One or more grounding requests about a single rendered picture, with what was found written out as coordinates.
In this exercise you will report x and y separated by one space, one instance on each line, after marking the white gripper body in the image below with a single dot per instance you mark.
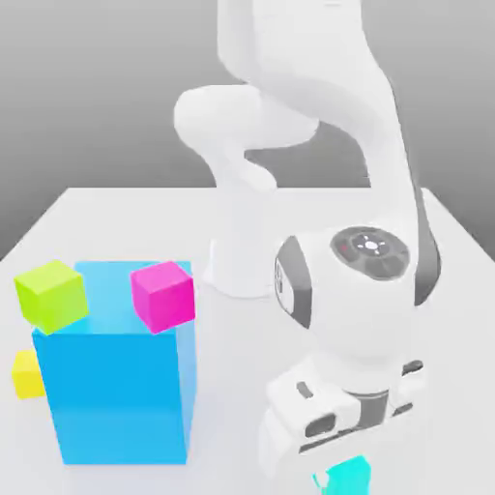
284 452

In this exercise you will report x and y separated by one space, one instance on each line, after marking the small yellow cube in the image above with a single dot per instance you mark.
26 375

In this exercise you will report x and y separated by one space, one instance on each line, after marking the small lime green cube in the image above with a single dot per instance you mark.
50 297

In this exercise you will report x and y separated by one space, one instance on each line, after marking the large blue box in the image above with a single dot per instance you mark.
116 394

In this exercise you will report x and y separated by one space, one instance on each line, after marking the small magenta cube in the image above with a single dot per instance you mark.
164 299

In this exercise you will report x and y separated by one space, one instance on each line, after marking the small cyan cube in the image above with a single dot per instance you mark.
348 477

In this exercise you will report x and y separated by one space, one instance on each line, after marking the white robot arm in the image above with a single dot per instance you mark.
348 294

